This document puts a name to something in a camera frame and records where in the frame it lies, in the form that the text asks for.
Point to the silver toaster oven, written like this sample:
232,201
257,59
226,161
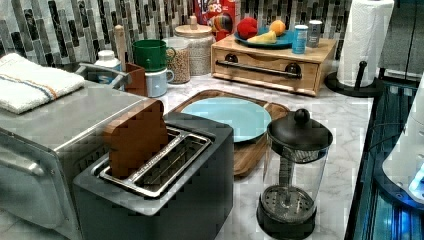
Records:
44,149

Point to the brown toast slice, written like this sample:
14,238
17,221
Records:
135,137

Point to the yellow plush banana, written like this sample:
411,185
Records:
266,38

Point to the light blue plate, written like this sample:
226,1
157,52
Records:
248,119

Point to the dark blue fruit plate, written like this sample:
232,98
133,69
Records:
282,42

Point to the white folded towel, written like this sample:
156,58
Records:
25,85

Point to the wooden serving tray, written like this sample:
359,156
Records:
247,154

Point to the red plush apple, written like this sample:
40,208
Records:
247,28

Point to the blue bottle white cap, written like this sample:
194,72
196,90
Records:
107,59

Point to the brown utensil holder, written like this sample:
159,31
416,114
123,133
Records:
137,85

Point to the black paper towel holder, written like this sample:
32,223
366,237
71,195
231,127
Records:
375,89

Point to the wooden bread box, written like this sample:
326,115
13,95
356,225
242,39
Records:
278,69

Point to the green mug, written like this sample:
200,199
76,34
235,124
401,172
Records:
152,54

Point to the light blue mug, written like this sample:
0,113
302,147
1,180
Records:
157,82

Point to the glass jar with plastic lid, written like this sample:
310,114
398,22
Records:
178,49

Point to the black french press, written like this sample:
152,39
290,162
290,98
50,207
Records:
293,168

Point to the white paper towel roll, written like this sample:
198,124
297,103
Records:
364,39

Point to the red cereal box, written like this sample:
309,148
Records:
221,15

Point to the grey pepper shaker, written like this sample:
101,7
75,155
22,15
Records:
314,33

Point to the orange plush fruit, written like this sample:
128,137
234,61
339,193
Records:
278,27

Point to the blue salt shaker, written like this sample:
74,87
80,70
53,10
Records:
299,39

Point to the black toaster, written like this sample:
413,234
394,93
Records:
184,193

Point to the wooden rolling pin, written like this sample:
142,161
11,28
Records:
120,45

